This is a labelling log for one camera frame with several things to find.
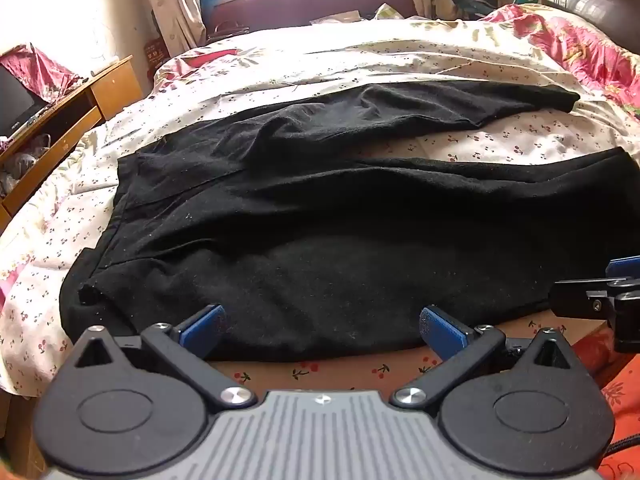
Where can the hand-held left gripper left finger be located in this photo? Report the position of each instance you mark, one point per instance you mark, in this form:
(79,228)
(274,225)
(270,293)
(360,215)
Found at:
(205,332)

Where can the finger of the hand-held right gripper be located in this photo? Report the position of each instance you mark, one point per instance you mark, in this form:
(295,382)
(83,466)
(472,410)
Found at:
(580,300)
(625,267)

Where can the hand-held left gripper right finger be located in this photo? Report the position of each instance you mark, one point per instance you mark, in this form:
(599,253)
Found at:
(440,332)

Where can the black pants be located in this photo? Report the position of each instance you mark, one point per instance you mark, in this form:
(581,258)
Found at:
(300,235)

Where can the orange dotted garment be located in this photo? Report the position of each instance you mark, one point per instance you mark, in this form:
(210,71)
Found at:
(620,390)

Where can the cherry print bed sheet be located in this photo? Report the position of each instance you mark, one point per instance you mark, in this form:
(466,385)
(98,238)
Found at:
(500,145)

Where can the pink floral quilt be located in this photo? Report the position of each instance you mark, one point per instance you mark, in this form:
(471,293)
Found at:
(565,35)

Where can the wooden cabinet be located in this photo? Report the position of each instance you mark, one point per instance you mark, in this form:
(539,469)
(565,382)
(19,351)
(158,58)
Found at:
(115,85)

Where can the red printed card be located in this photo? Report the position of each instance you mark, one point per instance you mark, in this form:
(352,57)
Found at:
(155,57)

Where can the small white object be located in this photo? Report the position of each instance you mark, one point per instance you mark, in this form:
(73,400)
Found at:
(105,67)

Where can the black television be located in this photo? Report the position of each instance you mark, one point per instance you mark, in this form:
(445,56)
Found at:
(15,100)

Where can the dark handbag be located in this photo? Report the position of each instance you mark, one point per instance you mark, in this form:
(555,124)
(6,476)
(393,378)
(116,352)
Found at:
(227,30)

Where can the pink patterned cloth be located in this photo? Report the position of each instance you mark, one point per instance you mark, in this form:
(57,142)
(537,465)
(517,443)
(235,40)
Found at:
(35,65)

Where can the maroon window bench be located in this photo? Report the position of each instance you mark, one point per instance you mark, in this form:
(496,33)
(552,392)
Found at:
(300,2)

